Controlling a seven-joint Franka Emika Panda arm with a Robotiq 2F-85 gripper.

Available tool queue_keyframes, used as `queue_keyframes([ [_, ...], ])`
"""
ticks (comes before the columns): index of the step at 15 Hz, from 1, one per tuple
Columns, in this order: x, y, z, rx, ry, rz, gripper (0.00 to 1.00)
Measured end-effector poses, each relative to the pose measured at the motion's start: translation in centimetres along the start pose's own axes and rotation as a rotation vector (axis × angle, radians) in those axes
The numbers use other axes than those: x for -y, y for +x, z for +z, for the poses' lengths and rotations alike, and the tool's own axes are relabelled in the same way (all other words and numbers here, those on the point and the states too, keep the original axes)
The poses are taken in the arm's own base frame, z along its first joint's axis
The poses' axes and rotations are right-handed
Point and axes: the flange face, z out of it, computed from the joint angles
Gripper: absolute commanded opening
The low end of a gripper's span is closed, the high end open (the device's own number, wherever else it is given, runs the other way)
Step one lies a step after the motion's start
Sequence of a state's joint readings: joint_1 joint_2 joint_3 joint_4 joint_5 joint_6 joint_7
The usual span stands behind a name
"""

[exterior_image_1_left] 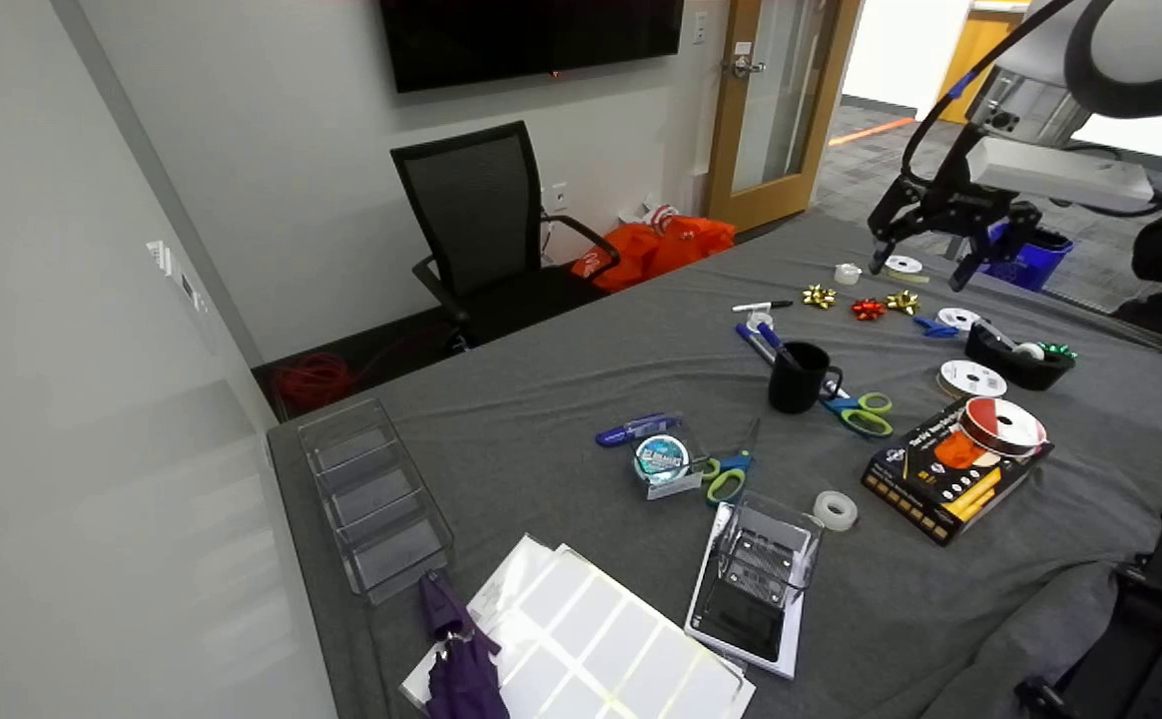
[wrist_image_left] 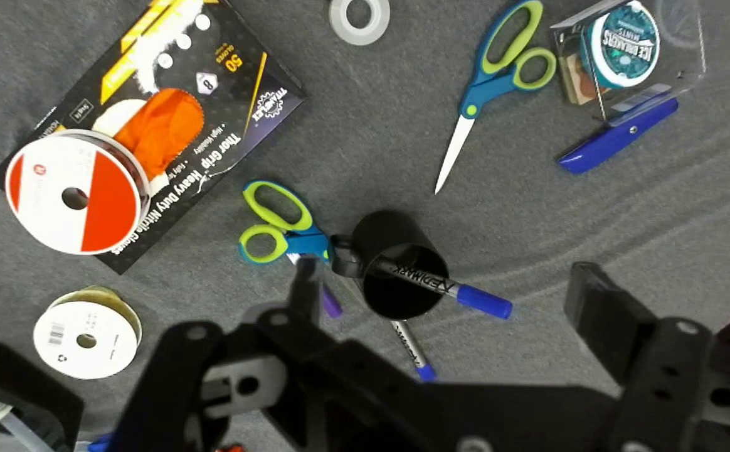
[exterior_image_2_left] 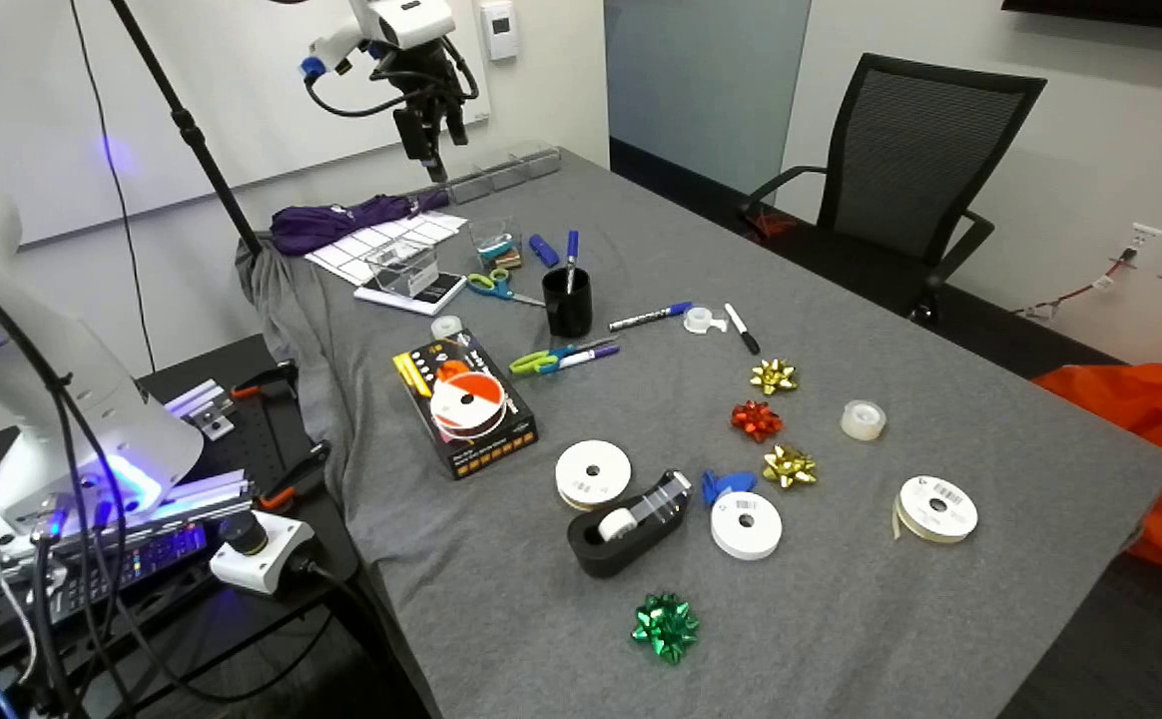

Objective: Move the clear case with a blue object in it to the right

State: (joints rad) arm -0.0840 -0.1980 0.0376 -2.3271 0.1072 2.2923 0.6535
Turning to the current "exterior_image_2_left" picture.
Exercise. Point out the black box with orange ribbon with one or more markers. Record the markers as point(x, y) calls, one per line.
point(474, 404)

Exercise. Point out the black mesh office chair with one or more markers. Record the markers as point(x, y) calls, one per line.
point(892, 174)

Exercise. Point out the white checkered cloth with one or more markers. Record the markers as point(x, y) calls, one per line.
point(386, 243)

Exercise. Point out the blue capped marker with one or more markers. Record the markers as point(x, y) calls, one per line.
point(650, 315)

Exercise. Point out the white box with black knob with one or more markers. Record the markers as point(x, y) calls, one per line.
point(258, 547)

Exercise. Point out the black wall screen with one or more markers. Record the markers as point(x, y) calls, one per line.
point(1110, 8)

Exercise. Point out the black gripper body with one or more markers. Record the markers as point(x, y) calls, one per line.
point(420, 82)

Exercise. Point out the blue marker in cup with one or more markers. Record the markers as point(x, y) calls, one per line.
point(571, 247)

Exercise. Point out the orange fabric bag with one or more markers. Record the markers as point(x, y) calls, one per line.
point(1161, 443)

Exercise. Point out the black tripod pole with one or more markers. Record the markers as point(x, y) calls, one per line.
point(187, 123)

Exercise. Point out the purple cloth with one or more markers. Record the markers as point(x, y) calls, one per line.
point(340, 219)

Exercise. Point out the white spool with gold ribbon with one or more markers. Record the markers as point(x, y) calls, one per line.
point(936, 508)

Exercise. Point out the blue gift bow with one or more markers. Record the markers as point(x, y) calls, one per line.
point(726, 484)

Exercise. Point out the grey table cloth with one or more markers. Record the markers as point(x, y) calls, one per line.
point(763, 583)

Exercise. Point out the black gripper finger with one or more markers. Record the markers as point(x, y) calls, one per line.
point(445, 145)
point(414, 134)

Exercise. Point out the black marker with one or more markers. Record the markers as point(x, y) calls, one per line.
point(742, 330)

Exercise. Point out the small white tape roll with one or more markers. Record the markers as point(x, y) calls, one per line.
point(699, 322)

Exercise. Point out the frosted clear tape roll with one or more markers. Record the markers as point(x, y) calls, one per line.
point(864, 420)

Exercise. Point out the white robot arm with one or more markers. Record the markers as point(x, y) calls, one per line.
point(44, 383)

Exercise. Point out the white wall thermostat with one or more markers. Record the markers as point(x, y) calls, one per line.
point(501, 23)

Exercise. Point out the green gift bow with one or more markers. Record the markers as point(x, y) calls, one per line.
point(664, 627)

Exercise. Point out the gold gift bow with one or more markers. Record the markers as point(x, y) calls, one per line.
point(774, 375)
point(790, 463)

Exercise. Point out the green and blue marker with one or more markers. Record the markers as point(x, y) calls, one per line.
point(561, 356)

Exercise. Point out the small clear tape roll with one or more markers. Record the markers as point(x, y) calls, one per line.
point(445, 324)

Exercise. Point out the black tape dispenser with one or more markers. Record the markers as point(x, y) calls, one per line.
point(628, 525)

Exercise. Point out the black and white booklet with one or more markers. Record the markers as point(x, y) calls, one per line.
point(414, 290)

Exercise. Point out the red gift bow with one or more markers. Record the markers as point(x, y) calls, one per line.
point(756, 420)

